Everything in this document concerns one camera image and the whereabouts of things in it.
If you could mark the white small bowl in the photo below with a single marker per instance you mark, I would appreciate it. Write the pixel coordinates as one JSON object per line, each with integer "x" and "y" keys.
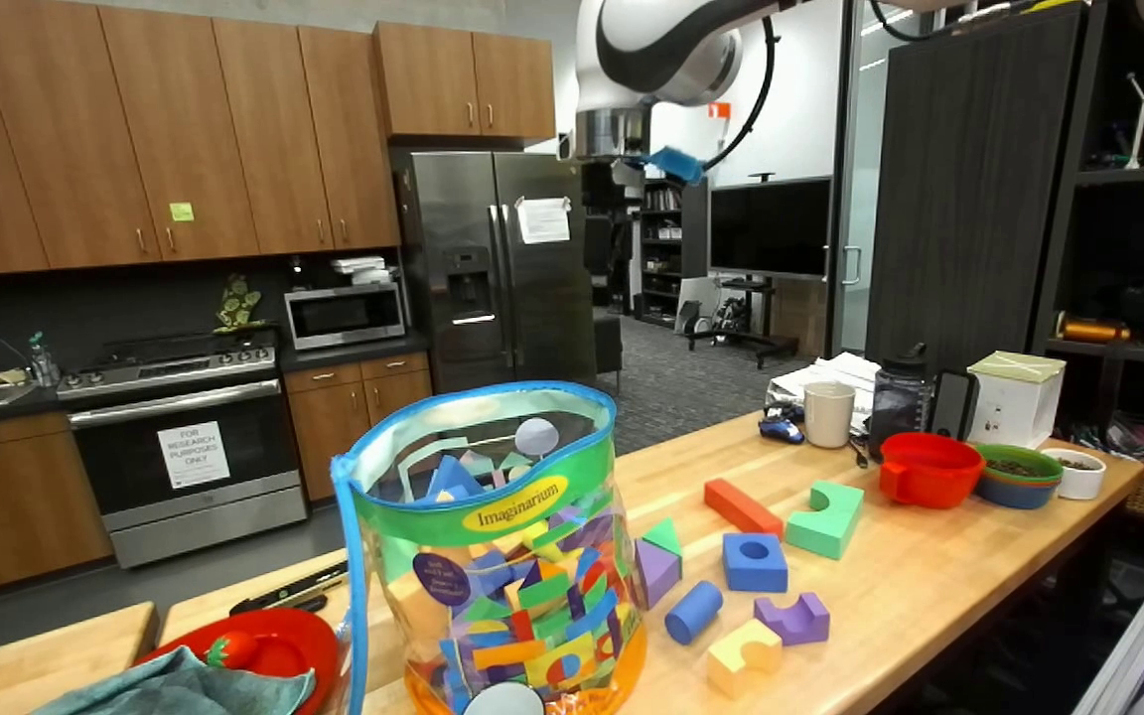
{"x": 1082, "y": 474}

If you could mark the white paper on refrigerator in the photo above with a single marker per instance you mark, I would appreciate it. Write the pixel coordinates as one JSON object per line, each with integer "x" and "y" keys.
{"x": 542, "y": 218}

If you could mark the white paper on oven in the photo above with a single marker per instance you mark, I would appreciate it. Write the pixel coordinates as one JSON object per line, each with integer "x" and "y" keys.
{"x": 194, "y": 454}

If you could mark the red rectangular foam block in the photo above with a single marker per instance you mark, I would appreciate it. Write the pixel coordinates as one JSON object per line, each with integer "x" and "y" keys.
{"x": 739, "y": 506}

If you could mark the black television screen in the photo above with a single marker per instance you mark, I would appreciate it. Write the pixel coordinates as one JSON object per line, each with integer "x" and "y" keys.
{"x": 774, "y": 229}

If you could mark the green sticky note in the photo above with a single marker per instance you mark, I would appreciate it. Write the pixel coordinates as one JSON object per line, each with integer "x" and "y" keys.
{"x": 186, "y": 210}

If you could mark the long wooden wall cabinet row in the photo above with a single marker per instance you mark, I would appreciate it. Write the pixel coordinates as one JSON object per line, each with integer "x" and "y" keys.
{"x": 137, "y": 132}

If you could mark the green plastic bowl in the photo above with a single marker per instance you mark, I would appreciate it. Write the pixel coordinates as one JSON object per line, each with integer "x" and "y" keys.
{"x": 1020, "y": 479}

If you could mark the green potted plant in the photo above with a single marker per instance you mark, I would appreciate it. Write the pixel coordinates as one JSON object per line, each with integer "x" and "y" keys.
{"x": 242, "y": 306}

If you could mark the blue cylinder foam block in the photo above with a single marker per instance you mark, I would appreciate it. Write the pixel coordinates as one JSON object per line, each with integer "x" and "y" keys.
{"x": 693, "y": 613}

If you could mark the teal cloth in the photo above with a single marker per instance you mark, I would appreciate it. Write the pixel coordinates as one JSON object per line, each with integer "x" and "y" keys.
{"x": 177, "y": 686}

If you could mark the green triangle foam block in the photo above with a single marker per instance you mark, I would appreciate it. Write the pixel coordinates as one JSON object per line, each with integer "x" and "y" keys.
{"x": 664, "y": 535}

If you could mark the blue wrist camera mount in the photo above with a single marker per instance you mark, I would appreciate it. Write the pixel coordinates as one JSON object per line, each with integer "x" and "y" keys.
{"x": 676, "y": 164}

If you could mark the wooden base cabinet with drawers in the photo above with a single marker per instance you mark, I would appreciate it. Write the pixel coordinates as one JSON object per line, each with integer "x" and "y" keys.
{"x": 357, "y": 420}

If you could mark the green arch foam block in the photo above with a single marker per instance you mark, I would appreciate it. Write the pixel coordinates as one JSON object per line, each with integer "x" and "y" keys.
{"x": 827, "y": 518}

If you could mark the stainless steel oven range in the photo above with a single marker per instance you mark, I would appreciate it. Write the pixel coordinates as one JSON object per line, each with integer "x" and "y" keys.
{"x": 190, "y": 462}

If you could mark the dark grey partition panel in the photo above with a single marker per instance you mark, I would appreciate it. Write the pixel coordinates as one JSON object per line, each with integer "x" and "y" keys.
{"x": 970, "y": 201}

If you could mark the small purple arch block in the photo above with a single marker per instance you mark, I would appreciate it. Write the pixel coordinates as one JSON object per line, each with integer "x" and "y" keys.
{"x": 794, "y": 622}

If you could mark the yellow notched foam block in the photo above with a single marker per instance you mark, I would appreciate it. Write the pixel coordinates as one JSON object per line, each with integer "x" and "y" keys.
{"x": 739, "y": 659}

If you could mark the red plastic bowl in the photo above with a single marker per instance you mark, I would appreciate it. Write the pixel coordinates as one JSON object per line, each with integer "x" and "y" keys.
{"x": 268, "y": 650}
{"x": 933, "y": 474}

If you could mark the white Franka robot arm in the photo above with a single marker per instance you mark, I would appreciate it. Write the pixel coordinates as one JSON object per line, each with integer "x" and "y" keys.
{"x": 676, "y": 44}

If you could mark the silver microwave oven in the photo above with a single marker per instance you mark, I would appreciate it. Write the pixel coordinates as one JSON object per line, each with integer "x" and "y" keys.
{"x": 345, "y": 320}

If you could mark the black flat tool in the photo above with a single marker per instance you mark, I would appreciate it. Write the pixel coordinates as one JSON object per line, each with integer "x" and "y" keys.
{"x": 292, "y": 590}

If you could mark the dark translucent bottle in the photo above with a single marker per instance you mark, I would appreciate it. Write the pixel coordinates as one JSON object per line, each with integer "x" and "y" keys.
{"x": 898, "y": 414}

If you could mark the white cardboard box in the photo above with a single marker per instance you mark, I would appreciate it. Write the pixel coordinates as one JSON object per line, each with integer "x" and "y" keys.
{"x": 1016, "y": 398}

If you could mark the purple triangle foam block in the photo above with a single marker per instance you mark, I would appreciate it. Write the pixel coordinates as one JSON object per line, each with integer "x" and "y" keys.
{"x": 657, "y": 578}

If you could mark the white cup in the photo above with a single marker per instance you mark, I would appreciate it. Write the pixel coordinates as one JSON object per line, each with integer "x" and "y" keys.
{"x": 827, "y": 414}

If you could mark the blue square block with hole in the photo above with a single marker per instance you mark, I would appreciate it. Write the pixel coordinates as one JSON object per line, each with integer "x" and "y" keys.
{"x": 758, "y": 565}

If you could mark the two-door wooden wall cabinet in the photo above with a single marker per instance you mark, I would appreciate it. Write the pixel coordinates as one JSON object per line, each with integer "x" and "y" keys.
{"x": 465, "y": 82}

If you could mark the stainless steel refrigerator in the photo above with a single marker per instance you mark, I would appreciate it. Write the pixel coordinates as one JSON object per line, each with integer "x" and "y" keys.
{"x": 494, "y": 279}

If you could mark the black shelf unit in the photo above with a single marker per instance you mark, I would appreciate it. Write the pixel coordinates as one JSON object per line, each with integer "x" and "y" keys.
{"x": 1131, "y": 265}

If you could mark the clear bag of foam blocks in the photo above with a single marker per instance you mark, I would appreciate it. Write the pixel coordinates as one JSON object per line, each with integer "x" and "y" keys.
{"x": 505, "y": 571}

